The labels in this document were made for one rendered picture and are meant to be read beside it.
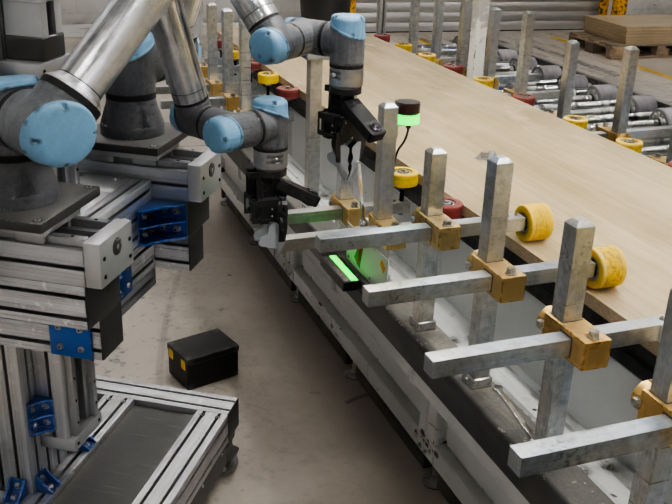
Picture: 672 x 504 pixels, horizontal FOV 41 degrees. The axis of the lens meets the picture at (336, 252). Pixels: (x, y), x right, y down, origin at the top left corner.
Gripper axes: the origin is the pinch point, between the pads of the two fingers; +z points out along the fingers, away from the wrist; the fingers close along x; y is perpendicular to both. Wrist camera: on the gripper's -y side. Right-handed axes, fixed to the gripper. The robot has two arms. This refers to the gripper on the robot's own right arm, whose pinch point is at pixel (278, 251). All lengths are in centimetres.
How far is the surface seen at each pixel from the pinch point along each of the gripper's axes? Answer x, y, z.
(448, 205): 1.8, -41.4, -7.8
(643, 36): -560, -551, 61
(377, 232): 26.2, -12.5, -13.4
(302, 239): 1.6, -5.1, -3.0
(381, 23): -259, -136, -8
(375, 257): -0.9, -24.5, 4.8
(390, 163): -2.1, -27.5, -18.0
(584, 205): 10, -74, -7
